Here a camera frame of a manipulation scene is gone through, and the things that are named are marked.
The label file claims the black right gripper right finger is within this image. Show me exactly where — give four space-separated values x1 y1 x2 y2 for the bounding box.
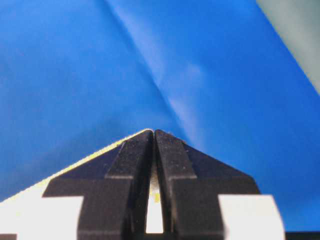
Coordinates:
153 128 286 240

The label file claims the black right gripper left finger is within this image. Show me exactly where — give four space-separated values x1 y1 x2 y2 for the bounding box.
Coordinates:
0 129 153 240

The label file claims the yellow checked towel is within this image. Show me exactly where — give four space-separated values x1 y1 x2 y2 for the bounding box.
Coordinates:
0 127 167 234

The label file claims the blue table cloth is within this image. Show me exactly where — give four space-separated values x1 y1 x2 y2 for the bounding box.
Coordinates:
0 0 320 231

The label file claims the dark green backdrop sheet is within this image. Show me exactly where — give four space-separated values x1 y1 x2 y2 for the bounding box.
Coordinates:
257 0 320 92

